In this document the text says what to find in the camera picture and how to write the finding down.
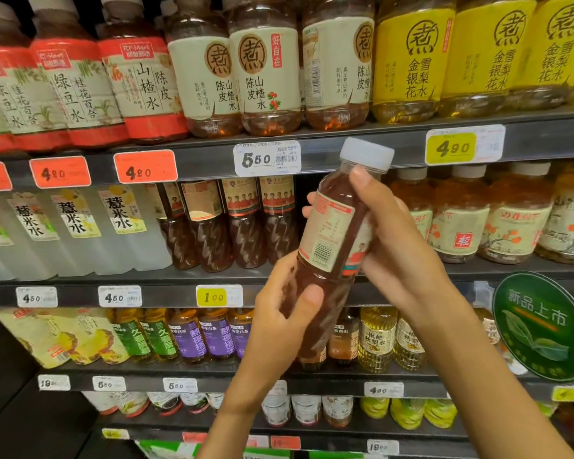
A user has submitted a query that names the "person's right forearm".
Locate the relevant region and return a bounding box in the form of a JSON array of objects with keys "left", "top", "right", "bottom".
[{"left": 408, "top": 294, "right": 574, "bottom": 459}]

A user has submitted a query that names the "grey metal shelf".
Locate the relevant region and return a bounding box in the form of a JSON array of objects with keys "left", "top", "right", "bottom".
[
  {"left": 0, "top": 106, "right": 574, "bottom": 193},
  {"left": 96, "top": 410, "right": 480, "bottom": 458},
  {"left": 0, "top": 255, "right": 574, "bottom": 310},
  {"left": 37, "top": 357, "right": 574, "bottom": 403}
]

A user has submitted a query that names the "purple label tea bottle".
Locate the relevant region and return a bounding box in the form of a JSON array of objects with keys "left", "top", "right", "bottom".
[
  {"left": 168, "top": 308, "right": 209, "bottom": 365},
  {"left": 228, "top": 309, "right": 254, "bottom": 360},
  {"left": 198, "top": 308, "right": 236, "bottom": 361}
]

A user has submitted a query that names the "pale yellow label bottle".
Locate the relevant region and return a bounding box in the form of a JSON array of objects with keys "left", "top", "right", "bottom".
[
  {"left": 48, "top": 308, "right": 102, "bottom": 366},
  {"left": 0, "top": 308, "right": 73, "bottom": 369},
  {"left": 77, "top": 308, "right": 131, "bottom": 365}
]

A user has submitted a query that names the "brown tea bottle photo label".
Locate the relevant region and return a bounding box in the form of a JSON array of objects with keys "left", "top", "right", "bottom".
[
  {"left": 259, "top": 175, "right": 299, "bottom": 265},
  {"left": 180, "top": 180, "right": 234, "bottom": 273},
  {"left": 145, "top": 182, "right": 200, "bottom": 270},
  {"left": 219, "top": 177, "right": 268, "bottom": 269}
]

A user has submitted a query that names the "cream label tea bottle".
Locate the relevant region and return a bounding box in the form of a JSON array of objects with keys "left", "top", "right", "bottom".
[
  {"left": 227, "top": 0, "right": 303, "bottom": 137},
  {"left": 301, "top": 0, "right": 376, "bottom": 132},
  {"left": 165, "top": 0, "right": 244, "bottom": 139}
]

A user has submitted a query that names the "round green promotion sign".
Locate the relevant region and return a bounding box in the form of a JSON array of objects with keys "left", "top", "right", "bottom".
[{"left": 492, "top": 271, "right": 574, "bottom": 383}]

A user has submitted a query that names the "small brown drink bottle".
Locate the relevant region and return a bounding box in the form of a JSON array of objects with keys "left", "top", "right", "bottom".
[{"left": 327, "top": 308, "right": 361, "bottom": 368}]

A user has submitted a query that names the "golden drink bottle white label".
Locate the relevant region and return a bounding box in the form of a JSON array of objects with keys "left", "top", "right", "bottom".
[
  {"left": 393, "top": 316, "right": 427, "bottom": 372},
  {"left": 473, "top": 307, "right": 502, "bottom": 352},
  {"left": 357, "top": 307, "right": 398, "bottom": 374}
]

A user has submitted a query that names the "green package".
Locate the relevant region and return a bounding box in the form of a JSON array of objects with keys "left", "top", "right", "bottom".
[
  {"left": 135, "top": 440, "right": 202, "bottom": 459},
  {"left": 241, "top": 448, "right": 293, "bottom": 459}
]

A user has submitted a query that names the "person's right hand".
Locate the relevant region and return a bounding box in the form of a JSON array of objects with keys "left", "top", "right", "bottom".
[{"left": 302, "top": 166, "right": 461, "bottom": 326}]

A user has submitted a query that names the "orange drink bottle fruit label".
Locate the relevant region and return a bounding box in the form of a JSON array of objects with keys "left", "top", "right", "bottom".
[
  {"left": 535, "top": 158, "right": 574, "bottom": 264},
  {"left": 389, "top": 167, "right": 434, "bottom": 242},
  {"left": 427, "top": 164, "right": 490, "bottom": 264},
  {"left": 477, "top": 161, "right": 554, "bottom": 265}
]

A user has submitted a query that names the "person's left forearm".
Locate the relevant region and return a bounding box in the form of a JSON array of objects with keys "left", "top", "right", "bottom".
[{"left": 196, "top": 377, "right": 293, "bottom": 459}]

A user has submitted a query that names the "brown tea bottle white cap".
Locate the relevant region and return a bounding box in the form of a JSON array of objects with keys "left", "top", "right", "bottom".
[{"left": 281, "top": 137, "right": 395, "bottom": 373}]

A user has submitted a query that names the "person's left hand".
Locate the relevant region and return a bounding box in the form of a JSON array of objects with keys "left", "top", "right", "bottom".
[{"left": 231, "top": 251, "right": 325, "bottom": 403}]

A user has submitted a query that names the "green label tea bottle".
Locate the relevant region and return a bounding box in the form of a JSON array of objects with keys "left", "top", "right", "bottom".
[
  {"left": 140, "top": 308, "right": 179, "bottom": 361},
  {"left": 111, "top": 308, "right": 152, "bottom": 361}
]

